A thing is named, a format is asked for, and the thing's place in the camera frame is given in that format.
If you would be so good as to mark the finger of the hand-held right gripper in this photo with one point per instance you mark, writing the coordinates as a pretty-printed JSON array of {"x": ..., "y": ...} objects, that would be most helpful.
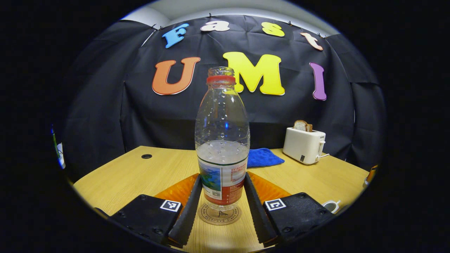
[{"x": 372, "y": 174}]

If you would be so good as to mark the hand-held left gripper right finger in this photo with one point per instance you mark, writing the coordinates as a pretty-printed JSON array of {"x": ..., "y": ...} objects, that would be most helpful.
[{"x": 256, "y": 214}]

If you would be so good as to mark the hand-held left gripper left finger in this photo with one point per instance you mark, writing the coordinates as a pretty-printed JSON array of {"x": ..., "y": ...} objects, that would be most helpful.
[{"x": 190, "y": 214}]

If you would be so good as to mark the round cork coaster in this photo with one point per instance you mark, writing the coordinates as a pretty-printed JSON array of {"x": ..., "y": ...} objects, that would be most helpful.
[{"x": 219, "y": 218}]

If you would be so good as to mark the white ceramic teacup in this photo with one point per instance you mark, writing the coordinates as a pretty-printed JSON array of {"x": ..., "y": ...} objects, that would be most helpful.
[{"x": 330, "y": 206}]

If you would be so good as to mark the clear plastic water bottle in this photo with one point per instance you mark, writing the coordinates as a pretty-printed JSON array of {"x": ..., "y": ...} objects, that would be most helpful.
[{"x": 223, "y": 158}]

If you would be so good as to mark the blue towel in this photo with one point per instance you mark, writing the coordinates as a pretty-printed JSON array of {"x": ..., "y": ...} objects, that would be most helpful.
[{"x": 263, "y": 158}]

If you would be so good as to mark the black table grommet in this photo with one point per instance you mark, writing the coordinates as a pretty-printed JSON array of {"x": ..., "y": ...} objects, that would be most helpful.
[{"x": 146, "y": 156}]

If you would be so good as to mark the white toaster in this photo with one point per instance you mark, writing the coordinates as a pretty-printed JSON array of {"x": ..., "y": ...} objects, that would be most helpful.
[{"x": 302, "y": 146}]

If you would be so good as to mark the brown bread slice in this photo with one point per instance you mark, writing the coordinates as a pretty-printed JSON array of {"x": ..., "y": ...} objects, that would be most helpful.
[{"x": 309, "y": 128}]

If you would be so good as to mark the light bread slice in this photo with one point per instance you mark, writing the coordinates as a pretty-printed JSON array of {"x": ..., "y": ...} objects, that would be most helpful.
[{"x": 300, "y": 125}]

